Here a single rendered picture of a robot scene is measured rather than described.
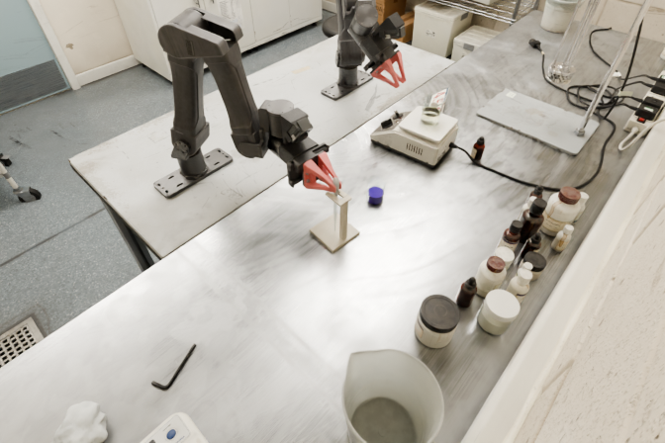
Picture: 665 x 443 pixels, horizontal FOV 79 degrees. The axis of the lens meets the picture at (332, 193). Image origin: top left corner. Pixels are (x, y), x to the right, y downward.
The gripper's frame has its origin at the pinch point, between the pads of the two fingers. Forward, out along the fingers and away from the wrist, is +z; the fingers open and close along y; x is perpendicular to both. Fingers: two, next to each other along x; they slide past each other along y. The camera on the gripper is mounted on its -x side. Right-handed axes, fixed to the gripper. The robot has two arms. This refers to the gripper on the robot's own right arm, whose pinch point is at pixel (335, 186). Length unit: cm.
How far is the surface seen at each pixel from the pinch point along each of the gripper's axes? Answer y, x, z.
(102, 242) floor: -42, 105, -128
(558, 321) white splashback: 8.5, 3.6, 43.3
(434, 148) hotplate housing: 33.2, 7.7, 0.1
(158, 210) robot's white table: -26.7, 14.4, -32.4
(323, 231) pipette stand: -2.3, 13.5, -1.4
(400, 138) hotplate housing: 31.0, 9.0, -9.3
